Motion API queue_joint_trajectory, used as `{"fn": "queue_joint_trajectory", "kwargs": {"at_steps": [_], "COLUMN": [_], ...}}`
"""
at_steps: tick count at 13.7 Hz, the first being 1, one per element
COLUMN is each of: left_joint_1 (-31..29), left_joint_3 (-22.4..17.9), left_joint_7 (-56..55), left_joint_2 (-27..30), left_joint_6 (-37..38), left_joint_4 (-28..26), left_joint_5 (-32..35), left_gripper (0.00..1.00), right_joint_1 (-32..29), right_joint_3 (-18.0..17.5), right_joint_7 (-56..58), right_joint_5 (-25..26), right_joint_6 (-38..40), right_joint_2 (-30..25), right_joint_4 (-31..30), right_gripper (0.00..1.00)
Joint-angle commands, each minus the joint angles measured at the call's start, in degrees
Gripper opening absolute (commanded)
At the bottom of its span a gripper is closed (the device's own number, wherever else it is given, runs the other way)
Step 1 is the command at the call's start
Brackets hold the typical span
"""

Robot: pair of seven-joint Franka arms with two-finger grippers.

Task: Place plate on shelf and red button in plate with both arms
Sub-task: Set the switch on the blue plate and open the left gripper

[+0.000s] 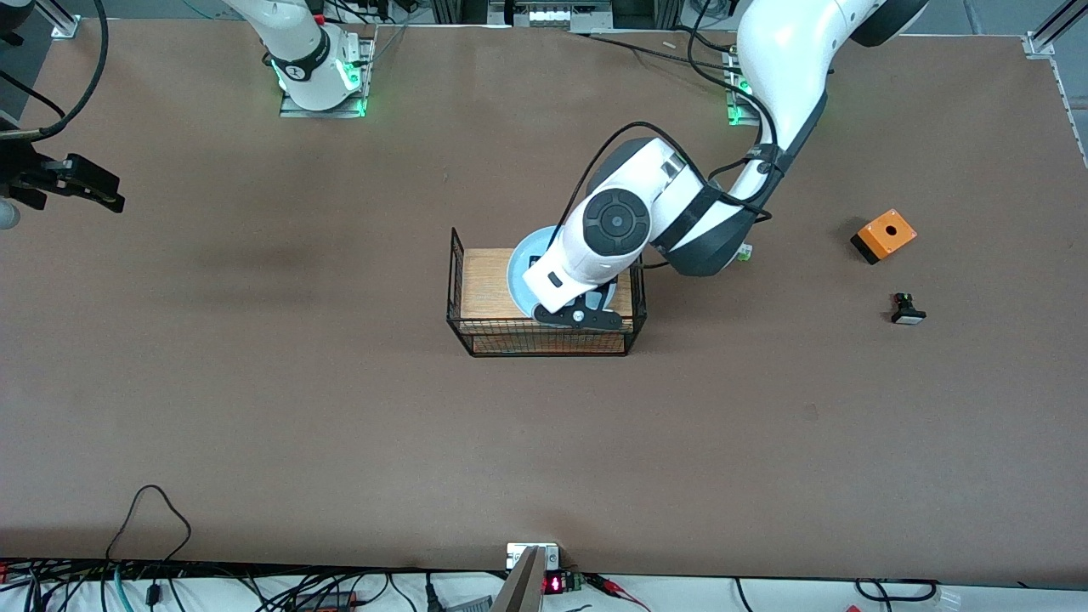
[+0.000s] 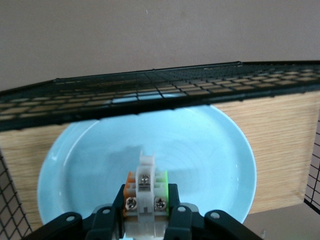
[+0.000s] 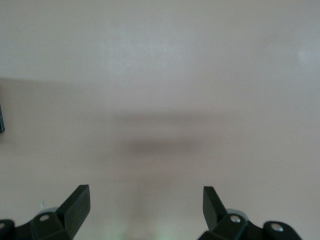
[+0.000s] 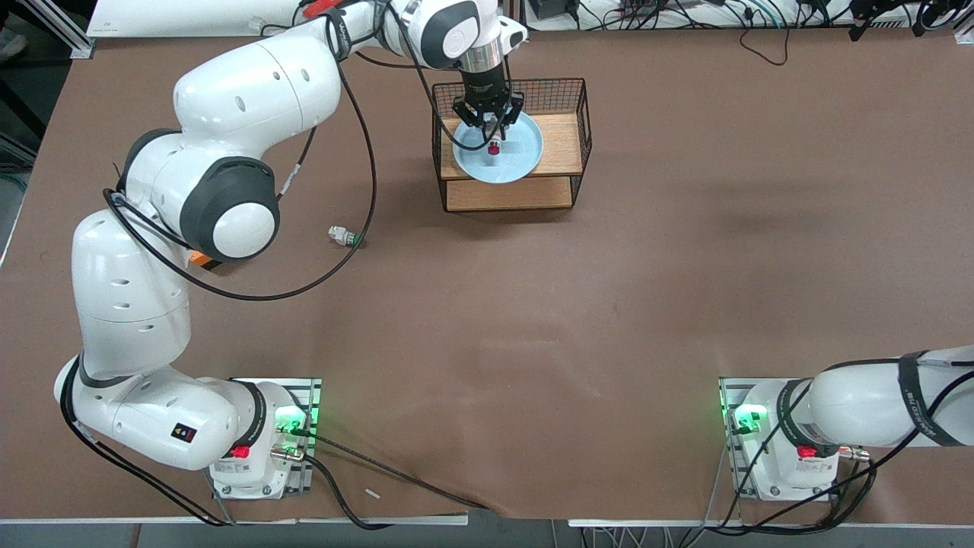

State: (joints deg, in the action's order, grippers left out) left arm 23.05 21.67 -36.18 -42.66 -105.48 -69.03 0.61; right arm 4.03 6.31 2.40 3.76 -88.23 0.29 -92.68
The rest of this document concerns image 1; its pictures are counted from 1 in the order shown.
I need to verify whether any light blue plate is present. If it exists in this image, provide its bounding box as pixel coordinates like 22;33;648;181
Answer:
507;226;619;322

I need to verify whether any orange button box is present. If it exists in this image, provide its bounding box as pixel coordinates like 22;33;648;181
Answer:
851;209;919;265

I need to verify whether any white power strip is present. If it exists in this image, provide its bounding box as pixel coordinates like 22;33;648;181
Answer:
489;0;613;31

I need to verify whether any grey metal bar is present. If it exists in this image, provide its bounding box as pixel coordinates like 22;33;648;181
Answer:
491;546;547;612

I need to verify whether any red and black probe lead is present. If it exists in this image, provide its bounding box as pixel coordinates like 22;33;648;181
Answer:
586;574;651;612

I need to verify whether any black wire rack wooden shelf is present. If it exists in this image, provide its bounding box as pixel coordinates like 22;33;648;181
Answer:
446;225;647;358

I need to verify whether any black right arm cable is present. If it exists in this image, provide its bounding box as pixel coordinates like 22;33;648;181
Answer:
0;0;109;141

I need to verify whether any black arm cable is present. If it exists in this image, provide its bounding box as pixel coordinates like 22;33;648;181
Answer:
0;0;109;141
557;0;776;256

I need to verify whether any aluminium extrusion post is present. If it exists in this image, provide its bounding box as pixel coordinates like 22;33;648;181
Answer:
34;0;82;39
1024;0;1088;59

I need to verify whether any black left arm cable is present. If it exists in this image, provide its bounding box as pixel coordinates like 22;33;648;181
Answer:
557;0;776;256

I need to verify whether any black cable on table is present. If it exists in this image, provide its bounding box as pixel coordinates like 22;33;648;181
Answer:
569;32;739;69

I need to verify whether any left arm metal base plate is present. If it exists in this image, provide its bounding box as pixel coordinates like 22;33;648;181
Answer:
724;51;762;128

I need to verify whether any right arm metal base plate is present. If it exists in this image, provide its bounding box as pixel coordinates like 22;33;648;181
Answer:
279;34;377;118

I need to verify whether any small white bracket plate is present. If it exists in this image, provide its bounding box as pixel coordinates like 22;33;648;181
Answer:
507;542;560;570

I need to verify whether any thin black looped cable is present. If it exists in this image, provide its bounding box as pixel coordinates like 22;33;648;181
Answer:
106;484;192;564

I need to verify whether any black coiled cable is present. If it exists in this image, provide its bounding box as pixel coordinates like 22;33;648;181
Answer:
854;578;940;604

